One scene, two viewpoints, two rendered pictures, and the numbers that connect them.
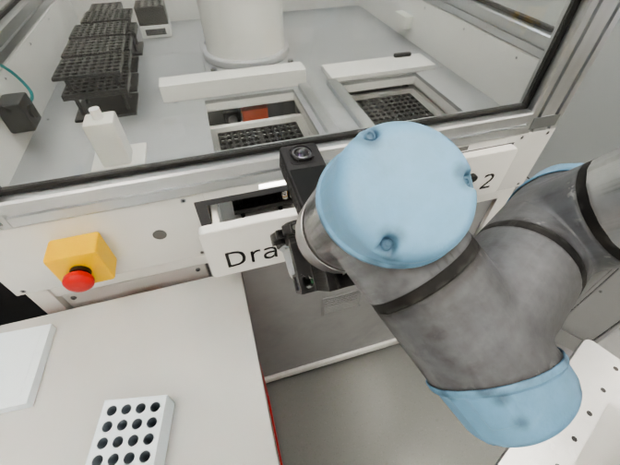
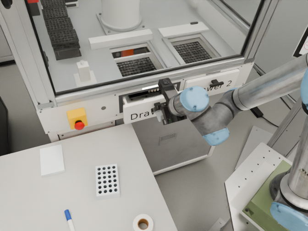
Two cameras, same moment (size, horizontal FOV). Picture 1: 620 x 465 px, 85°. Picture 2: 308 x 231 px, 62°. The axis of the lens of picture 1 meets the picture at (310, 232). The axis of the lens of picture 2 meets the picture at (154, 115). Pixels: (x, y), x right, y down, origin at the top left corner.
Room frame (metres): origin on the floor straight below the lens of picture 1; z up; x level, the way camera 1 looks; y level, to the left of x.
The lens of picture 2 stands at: (-0.37, 0.16, 1.71)
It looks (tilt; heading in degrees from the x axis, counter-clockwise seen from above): 49 degrees down; 350
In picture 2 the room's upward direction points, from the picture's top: 6 degrees clockwise
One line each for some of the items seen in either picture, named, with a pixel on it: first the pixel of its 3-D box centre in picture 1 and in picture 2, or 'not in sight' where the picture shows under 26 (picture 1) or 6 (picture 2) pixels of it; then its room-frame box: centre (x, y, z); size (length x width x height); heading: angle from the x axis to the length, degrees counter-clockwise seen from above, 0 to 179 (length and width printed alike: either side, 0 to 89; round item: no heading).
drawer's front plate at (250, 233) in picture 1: (293, 234); (155, 107); (0.38, 0.03, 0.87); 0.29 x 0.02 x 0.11; 107
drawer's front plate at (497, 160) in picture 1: (442, 181); (211, 84); (0.52, -0.26, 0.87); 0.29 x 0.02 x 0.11; 107
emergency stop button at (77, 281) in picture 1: (79, 279); (79, 124); (0.29, 0.34, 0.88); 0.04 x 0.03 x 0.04; 107
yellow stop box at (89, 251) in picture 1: (82, 261); (77, 118); (0.32, 0.35, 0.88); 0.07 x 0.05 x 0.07; 107
